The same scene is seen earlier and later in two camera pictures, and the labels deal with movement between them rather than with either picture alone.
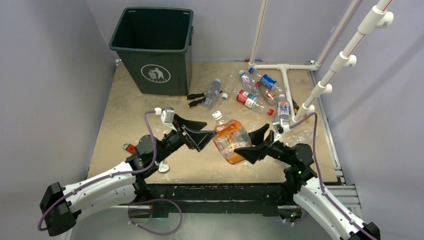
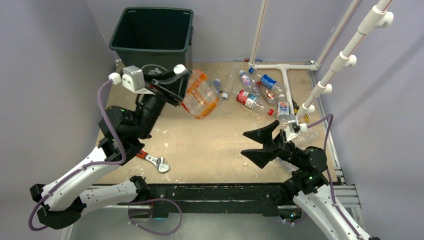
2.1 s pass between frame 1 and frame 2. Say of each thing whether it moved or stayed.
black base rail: stayed
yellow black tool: stayed
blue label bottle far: stayed
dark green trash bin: stayed
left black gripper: moved
